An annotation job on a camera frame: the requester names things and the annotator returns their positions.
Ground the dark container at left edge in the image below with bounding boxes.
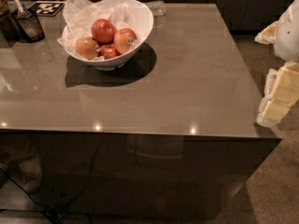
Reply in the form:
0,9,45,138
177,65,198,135
0,0,19,48

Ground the small red apple front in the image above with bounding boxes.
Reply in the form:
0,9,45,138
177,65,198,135
100,43,120,60

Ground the black floor cable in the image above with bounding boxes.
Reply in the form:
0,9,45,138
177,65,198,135
0,166,94,224

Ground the white bowl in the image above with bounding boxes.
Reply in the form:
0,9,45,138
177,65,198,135
58,0,153,71

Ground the clear glass container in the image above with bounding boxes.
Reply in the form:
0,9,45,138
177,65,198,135
146,0,165,17

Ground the top red apple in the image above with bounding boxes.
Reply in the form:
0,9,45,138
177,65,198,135
91,19,117,44

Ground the dark scoop with white handle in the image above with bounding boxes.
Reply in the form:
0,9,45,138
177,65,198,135
12,0,45,43

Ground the red apple with sticker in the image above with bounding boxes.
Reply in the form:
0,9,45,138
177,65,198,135
114,28,138,54

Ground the white crumpled paper liner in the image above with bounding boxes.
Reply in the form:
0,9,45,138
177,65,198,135
58,0,148,64

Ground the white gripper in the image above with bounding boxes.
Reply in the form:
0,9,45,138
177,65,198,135
254,0,299,127

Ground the left yellowish red apple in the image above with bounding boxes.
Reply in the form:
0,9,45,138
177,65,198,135
76,36,100,60

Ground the black white marker tag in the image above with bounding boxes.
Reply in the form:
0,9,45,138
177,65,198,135
29,1,64,17

